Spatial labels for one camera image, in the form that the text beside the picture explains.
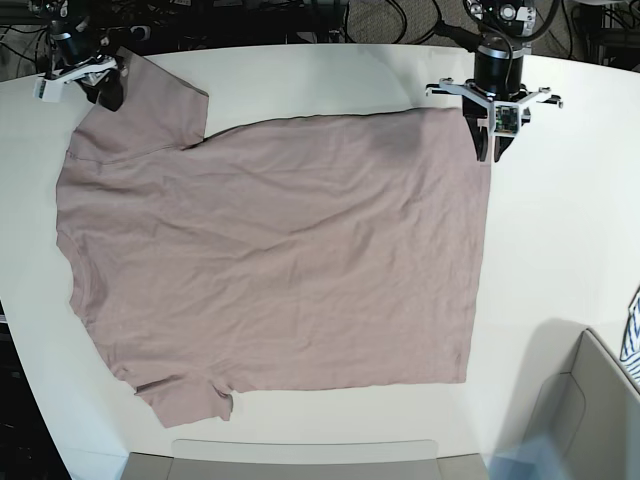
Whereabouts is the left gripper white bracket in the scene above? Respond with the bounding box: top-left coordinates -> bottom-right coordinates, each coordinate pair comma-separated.
425,78 -> 563,162

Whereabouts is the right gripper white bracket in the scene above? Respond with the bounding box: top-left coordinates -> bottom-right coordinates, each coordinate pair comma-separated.
33,54 -> 125,112

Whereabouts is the mauve pink T-shirt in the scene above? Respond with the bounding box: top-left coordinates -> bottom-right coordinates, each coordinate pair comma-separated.
56,52 -> 491,427

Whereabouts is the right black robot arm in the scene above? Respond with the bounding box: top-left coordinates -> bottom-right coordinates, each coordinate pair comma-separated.
28,1 -> 124,112

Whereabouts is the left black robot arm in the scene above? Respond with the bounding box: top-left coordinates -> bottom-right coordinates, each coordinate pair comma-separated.
425,1 -> 563,163

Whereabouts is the blue striped cloth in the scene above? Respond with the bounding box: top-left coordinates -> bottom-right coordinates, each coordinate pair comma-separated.
620,291 -> 640,385

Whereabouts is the grey bin right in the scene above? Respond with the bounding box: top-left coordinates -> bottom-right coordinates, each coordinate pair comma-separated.
525,329 -> 639,479

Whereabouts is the blue translucent object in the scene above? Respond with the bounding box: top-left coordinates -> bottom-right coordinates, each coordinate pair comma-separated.
487,434 -> 572,480

